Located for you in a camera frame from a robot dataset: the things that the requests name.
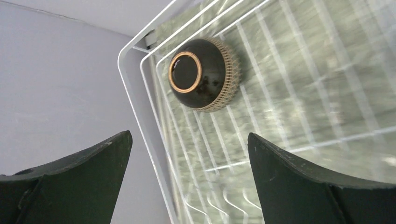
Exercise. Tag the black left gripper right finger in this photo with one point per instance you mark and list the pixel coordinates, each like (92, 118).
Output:
(293, 190)

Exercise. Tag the brown patterned bowl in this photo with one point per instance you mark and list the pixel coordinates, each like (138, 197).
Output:
(204, 74)

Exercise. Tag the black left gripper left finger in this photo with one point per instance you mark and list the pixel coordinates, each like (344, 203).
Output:
(81, 188)

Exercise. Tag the white wire dish rack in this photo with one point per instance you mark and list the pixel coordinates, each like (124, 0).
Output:
(318, 80)

